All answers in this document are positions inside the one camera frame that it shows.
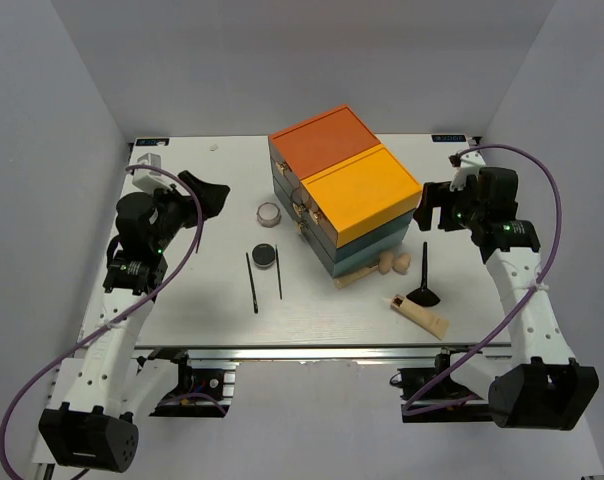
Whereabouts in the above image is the light blue drawer box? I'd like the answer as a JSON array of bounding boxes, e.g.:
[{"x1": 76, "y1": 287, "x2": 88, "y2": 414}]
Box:
[{"x1": 273, "y1": 181, "x2": 413, "y2": 278}]

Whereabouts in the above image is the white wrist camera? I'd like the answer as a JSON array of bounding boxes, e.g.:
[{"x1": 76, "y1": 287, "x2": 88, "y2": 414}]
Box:
[
  {"x1": 449, "y1": 152, "x2": 486, "y2": 191},
  {"x1": 132, "y1": 153, "x2": 171, "y2": 195}
]

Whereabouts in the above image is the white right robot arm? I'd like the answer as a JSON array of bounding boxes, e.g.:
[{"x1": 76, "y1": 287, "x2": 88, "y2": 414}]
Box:
[{"x1": 402, "y1": 167, "x2": 599, "y2": 431}]

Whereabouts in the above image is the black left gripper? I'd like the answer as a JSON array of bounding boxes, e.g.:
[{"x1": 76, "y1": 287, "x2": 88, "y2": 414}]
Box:
[{"x1": 147, "y1": 171, "x2": 230, "y2": 253}]

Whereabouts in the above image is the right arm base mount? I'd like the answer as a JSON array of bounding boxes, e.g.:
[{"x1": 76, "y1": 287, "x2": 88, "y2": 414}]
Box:
[{"x1": 389, "y1": 349, "x2": 492, "y2": 424}]

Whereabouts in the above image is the beige makeup sponge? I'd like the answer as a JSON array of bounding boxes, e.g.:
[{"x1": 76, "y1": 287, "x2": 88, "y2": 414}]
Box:
[
  {"x1": 393, "y1": 252, "x2": 411, "y2": 275},
  {"x1": 378, "y1": 251, "x2": 395, "y2": 275}
]

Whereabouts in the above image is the beige foundation tube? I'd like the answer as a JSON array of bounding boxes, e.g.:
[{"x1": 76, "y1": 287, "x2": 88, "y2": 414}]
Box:
[{"x1": 383, "y1": 295, "x2": 450, "y2": 340}]

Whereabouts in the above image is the long black makeup pencil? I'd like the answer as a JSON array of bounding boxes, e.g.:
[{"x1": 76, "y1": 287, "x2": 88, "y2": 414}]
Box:
[{"x1": 245, "y1": 252, "x2": 259, "y2": 314}]

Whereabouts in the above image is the orange drawer box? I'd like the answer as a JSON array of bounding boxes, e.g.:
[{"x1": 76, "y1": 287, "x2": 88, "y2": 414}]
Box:
[{"x1": 268, "y1": 105, "x2": 380, "y2": 180}]

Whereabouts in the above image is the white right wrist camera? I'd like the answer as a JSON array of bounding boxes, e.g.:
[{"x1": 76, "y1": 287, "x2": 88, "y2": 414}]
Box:
[{"x1": 449, "y1": 152, "x2": 486, "y2": 191}]

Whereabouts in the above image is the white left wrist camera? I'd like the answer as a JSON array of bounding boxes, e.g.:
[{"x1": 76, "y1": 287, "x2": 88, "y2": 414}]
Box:
[{"x1": 132, "y1": 153, "x2": 171, "y2": 195}]

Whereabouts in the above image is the black fan powder brush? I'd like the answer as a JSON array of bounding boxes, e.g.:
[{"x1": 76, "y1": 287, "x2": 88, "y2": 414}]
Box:
[{"x1": 406, "y1": 241, "x2": 440, "y2": 308}]

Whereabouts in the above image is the clear pink round jar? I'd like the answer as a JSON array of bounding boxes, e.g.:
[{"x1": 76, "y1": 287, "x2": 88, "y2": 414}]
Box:
[{"x1": 256, "y1": 202, "x2": 281, "y2": 228}]

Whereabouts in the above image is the yellow drawer box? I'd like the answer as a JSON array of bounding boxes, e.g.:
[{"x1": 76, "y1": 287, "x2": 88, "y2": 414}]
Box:
[{"x1": 302, "y1": 144, "x2": 422, "y2": 248}]

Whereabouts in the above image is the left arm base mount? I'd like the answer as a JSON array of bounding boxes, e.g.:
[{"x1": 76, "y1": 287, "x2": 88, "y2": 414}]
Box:
[{"x1": 136, "y1": 348, "x2": 236, "y2": 418}]

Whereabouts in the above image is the black round compact jar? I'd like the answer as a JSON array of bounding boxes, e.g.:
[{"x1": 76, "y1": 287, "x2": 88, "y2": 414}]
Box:
[{"x1": 251, "y1": 243, "x2": 276, "y2": 269}]

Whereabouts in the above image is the thin black makeup brush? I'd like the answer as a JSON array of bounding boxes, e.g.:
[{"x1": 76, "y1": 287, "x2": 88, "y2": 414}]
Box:
[{"x1": 274, "y1": 244, "x2": 283, "y2": 300}]

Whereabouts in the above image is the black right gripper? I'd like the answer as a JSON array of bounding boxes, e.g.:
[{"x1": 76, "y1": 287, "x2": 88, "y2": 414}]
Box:
[{"x1": 413, "y1": 179, "x2": 485, "y2": 233}]

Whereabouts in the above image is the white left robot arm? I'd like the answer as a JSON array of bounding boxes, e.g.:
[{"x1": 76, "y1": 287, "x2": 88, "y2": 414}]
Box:
[{"x1": 38, "y1": 166, "x2": 230, "y2": 473}]

